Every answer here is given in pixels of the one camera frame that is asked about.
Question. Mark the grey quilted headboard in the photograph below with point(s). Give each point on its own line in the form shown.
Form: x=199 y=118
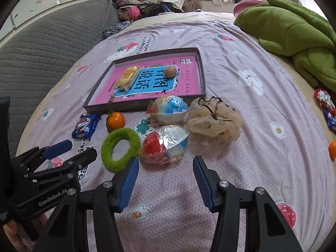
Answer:
x=52 y=39

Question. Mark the dark floral cloth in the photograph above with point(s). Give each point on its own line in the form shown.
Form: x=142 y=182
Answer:
x=115 y=29

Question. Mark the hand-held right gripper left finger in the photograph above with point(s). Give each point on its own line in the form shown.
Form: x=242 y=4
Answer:
x=128 y=186

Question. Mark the tangerine with green leaf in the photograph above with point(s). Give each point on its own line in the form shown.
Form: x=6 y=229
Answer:
x=116 y=120

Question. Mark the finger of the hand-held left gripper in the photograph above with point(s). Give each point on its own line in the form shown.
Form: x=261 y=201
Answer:
x=84 y=156
x=57 y=147

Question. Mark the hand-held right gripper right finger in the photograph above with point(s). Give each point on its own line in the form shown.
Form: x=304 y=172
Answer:
x=203 y=186

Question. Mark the person's left hand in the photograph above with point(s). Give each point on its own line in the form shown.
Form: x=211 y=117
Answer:
x=11 y=237

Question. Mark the dark cardboard box pink bottom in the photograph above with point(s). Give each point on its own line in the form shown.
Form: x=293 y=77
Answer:
x=183 y=81

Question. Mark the brown round ball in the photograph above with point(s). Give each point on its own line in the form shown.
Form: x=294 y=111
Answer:
x=170 y=71

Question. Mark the red white toy ball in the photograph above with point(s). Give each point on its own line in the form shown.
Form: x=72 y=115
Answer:
x=157 y=144

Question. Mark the pink pillow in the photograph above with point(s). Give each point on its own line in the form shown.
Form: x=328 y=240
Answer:
x=246 y=5

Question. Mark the red white candy packet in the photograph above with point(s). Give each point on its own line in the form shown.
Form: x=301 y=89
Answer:
x=324 y=99

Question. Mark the green quilt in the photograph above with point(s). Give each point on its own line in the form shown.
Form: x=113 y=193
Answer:
x=288 y=26

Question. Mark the blue snack packet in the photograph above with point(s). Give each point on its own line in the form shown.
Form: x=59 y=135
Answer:
x=85 y=127

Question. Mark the wrapped blue white toy ball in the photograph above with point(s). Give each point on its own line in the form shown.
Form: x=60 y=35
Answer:
x=170 y=107

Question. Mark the pile of clothes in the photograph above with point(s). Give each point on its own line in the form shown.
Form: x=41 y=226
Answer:
x=141 y=8

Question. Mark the orange fruit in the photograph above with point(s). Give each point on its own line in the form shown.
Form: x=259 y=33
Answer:
x=332 y=149

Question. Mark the yellow snack packet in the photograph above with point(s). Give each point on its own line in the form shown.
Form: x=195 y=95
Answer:
x=127 y=77

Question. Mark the small blue packet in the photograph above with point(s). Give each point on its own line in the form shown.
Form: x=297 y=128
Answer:
x=331 y=120

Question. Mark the pink printed blanket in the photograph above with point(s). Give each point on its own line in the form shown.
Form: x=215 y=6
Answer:
x=262 y=136

